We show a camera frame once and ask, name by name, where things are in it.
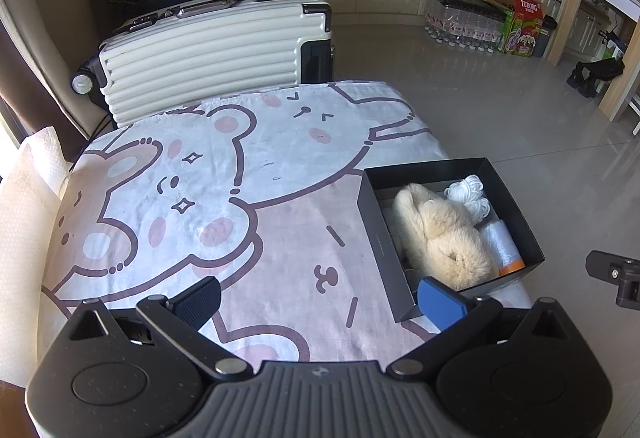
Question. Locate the white embossed paper towel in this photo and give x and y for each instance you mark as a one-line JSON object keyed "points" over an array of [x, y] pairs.
{"points": [[52, 157]]}

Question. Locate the pack of water bottles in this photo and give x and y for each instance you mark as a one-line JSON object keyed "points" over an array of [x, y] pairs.
{"points": [[460, 20]]}

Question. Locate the plastic film roll orange end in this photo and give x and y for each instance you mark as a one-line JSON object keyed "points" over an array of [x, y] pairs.
{"points": [[502, 245]]}

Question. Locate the brown curtain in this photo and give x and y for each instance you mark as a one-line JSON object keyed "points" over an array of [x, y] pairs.
{"points": [[20, 77]]}

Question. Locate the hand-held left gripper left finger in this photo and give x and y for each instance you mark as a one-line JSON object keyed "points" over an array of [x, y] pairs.
{"points": [[197, 300]]}

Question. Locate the white ribbed suitcase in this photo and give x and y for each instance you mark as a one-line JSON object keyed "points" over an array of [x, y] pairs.
{"points": [[200, 57]]}

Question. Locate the beige plush toy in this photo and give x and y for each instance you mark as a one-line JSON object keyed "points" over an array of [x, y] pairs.
{"points": [[440, 238]]}

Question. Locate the green red printed carton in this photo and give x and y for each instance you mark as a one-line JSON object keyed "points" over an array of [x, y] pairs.
{"points": [[522, 32]]}

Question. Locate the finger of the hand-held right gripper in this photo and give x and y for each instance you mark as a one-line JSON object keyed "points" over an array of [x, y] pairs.
{"points": [[602, 265]]}

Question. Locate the bear printed blanket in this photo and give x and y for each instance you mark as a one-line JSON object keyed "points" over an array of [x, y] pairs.
{"points": [[200, 178]]}

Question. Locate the white yarn bundle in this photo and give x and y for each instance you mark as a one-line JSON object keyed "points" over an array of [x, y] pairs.
{"points": [[467, 195]]}

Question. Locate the dark trash bin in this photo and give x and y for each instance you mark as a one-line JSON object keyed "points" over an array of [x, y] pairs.
{"points": [[544, 37]]}

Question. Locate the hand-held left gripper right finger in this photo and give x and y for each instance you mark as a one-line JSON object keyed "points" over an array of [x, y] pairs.
{"points": [[442, 305]]}

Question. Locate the wooden table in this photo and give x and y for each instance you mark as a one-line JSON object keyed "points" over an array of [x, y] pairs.
{"points": [[567, 17]]}

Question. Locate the black cardboard box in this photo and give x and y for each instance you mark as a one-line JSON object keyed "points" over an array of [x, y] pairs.
{"points": [[380, 238]]}

